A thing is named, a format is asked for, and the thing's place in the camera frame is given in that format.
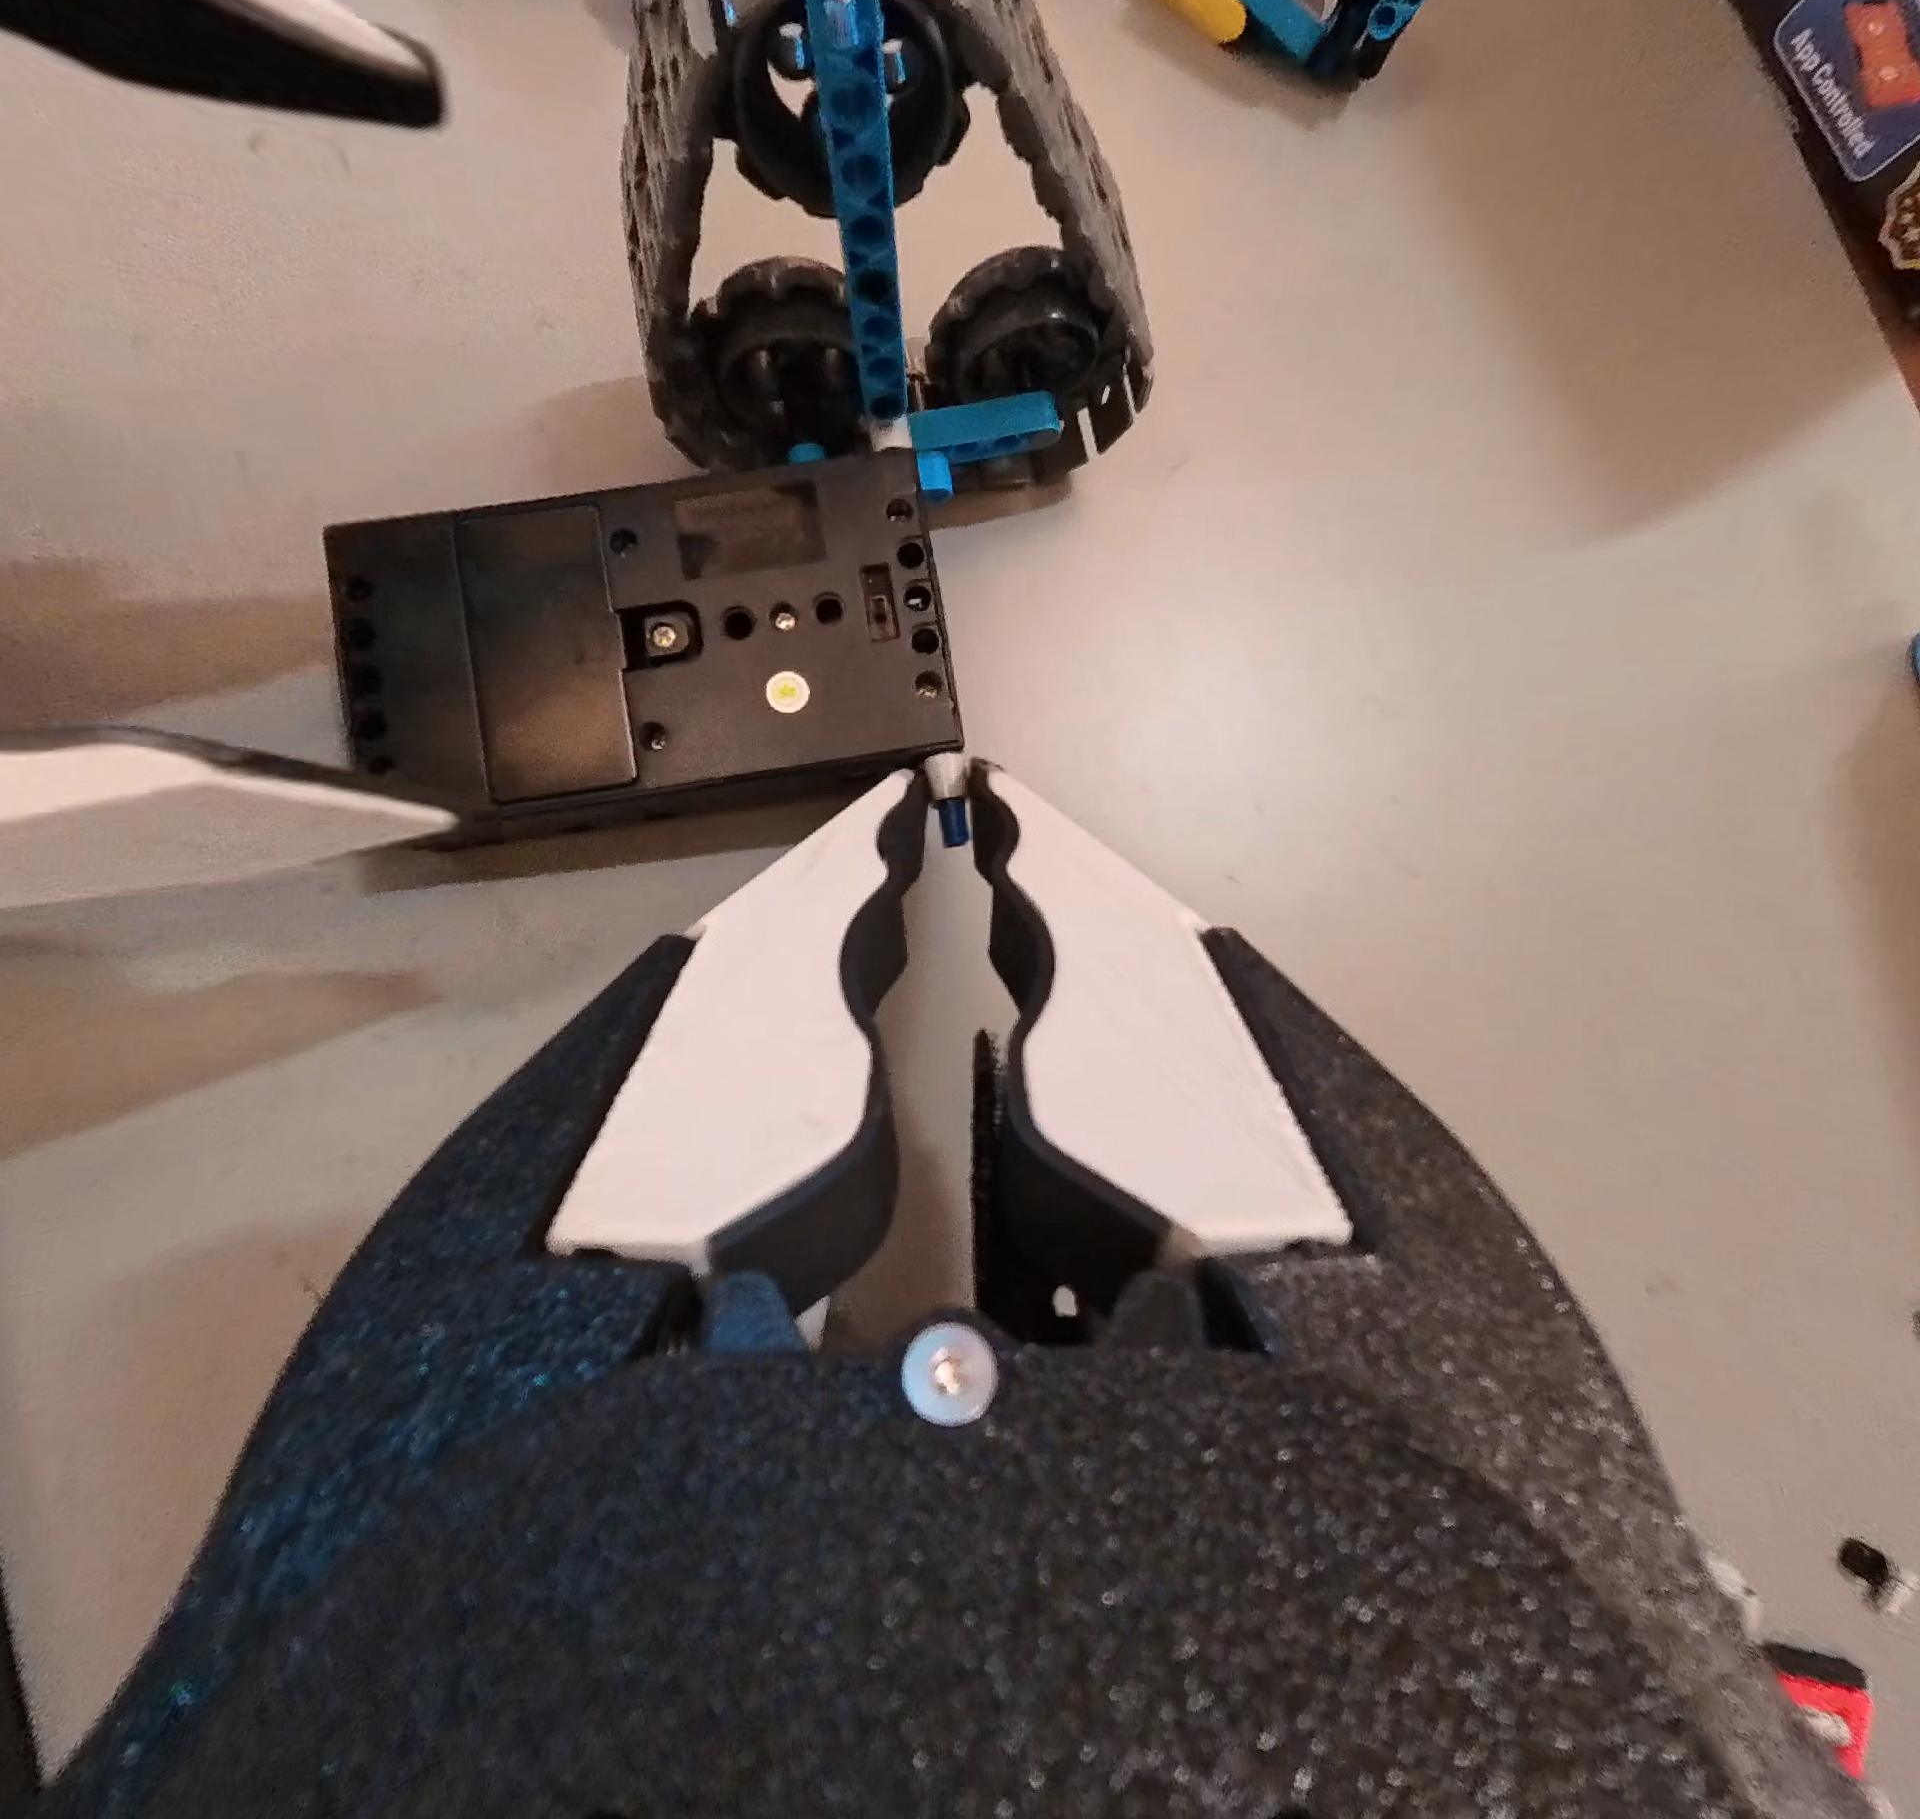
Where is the pile of red black bricks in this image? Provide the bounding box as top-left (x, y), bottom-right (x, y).
top-left (1703, 1540), bottom-right (1920, 1784)

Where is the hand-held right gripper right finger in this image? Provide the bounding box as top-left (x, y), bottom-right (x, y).
top-left (972, 761), bottom-right (1355, 1272)

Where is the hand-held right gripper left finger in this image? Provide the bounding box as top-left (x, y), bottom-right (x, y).
top-left (549, 770), bottom-right (920, 1272)

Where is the black motor battery block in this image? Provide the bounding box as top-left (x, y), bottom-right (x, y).
top-left (324, 0), bottom-right (1158, 819)

